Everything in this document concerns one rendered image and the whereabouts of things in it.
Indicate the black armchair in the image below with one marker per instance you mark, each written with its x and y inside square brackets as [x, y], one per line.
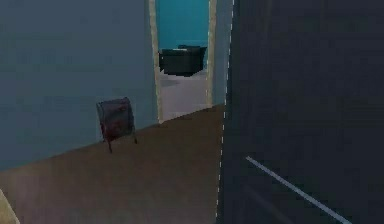
[181, 61]

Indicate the dark red small cabinet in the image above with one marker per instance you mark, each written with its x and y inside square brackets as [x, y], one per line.
[115, 120]

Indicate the dark grey room door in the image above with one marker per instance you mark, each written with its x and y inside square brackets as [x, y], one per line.
[300, 110]

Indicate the beige furniture corner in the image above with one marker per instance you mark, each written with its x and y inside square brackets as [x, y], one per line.
[6, 213]

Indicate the cream door frame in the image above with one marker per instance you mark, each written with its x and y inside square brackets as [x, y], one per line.
[155, 66]

